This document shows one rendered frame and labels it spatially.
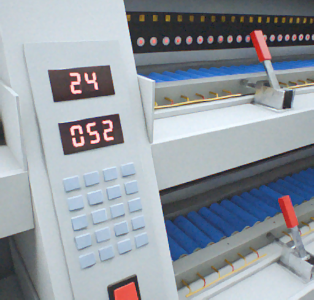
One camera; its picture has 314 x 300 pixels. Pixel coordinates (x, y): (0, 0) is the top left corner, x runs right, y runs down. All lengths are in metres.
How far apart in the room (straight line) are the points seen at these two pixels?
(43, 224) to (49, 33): 0.13
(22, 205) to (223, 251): 0.24
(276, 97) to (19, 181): 0.27
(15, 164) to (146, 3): 0.37
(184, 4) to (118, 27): 0.33
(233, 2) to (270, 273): 0.45
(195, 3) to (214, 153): 0.34
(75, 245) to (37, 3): 0.17
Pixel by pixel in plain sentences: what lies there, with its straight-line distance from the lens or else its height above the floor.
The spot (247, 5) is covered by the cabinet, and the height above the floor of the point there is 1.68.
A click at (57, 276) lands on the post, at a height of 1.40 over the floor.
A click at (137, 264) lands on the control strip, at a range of 0.27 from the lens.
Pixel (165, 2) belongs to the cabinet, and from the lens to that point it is 0.58.
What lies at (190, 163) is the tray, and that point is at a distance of 0.31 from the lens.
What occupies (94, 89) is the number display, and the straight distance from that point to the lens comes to 0.25.
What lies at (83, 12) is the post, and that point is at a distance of 0.27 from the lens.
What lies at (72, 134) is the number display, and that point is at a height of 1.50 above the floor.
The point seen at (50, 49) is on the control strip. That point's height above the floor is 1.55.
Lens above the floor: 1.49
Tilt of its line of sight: 3 degrees down
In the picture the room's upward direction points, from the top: 10 degrees counter-clockwise
